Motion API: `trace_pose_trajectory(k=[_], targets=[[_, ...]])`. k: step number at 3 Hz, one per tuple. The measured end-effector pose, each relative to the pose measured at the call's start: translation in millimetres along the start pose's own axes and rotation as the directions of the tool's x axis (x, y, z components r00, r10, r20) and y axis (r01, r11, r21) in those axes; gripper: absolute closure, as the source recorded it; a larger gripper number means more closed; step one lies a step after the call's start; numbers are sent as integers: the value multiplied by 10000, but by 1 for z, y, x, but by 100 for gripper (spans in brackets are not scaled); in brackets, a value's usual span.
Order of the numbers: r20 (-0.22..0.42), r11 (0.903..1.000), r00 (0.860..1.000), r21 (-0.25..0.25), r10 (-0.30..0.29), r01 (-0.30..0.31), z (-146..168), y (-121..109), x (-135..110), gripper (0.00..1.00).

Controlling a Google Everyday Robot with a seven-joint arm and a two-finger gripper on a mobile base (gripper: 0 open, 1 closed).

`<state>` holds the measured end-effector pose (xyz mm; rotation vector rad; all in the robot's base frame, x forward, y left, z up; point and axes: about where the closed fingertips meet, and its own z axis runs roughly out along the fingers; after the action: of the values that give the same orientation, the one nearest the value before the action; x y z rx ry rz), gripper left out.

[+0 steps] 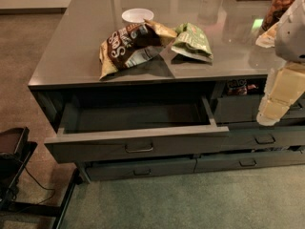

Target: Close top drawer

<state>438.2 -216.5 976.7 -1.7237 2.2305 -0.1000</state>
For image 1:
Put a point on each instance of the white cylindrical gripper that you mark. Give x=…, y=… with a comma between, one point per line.
x=292, y=37

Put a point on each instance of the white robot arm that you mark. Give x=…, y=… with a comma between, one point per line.
x=288, y=35

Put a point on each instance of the snack bags in drawer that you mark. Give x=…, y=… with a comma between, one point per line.
x=241, y=87

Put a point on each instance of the grey drawer cabinet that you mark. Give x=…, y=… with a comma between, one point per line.
x=70, y=68

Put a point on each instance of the glass jar of nuts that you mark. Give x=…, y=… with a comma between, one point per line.
x=275, y=11

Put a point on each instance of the green chip bag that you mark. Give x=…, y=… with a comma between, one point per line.
x=192, y=42

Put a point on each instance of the brown chip bag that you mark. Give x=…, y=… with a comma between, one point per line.
x=132, y=45

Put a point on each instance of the black metal stand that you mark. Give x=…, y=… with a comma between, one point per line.
x=15, y=153

